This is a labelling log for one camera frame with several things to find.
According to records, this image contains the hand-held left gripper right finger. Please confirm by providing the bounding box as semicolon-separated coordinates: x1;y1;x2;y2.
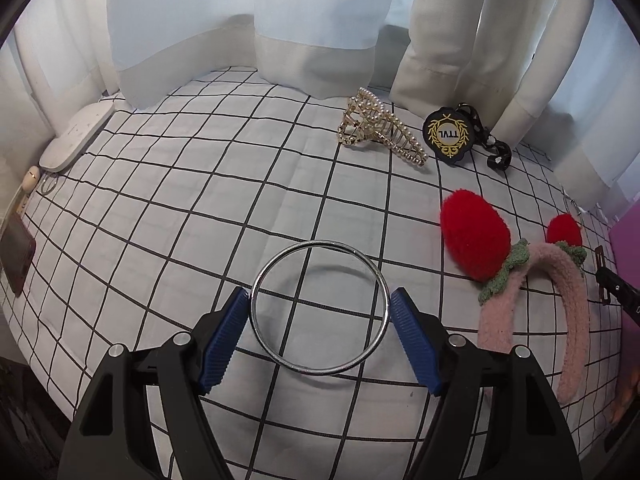
390;287;584;480

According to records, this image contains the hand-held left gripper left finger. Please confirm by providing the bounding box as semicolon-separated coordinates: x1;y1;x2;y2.
57;287;250;480

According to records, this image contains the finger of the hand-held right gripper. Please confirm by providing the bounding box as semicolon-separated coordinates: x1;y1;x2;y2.
594;246;640;328

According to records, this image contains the silver metal bangle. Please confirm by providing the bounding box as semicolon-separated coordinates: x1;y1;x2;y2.
250;241;390;376

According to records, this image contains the person's right hand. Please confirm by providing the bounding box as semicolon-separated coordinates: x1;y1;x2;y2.
607;360;640;428

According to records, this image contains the purple box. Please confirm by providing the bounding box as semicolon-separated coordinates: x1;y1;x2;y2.
608;205;640;293

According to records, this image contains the pink headband with red pompoms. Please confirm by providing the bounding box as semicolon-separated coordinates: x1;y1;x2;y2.
439;189;589;404

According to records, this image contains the black round embroidered badge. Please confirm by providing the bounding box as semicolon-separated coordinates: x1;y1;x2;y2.
422;106;477;165

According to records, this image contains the gold pearl hair claw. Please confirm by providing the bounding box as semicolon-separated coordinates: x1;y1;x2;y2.
338;87;429;169

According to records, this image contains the beige round-headed object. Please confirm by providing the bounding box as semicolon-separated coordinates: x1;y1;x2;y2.
15;165;41;213

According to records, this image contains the white power strip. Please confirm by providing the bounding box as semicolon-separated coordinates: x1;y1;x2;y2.
39;100;117;173

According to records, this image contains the white curtain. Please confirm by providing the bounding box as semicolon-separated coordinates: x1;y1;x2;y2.
0;0;640;216

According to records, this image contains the black chain hair clip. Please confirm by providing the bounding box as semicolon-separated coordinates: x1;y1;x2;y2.
455;102;512;171

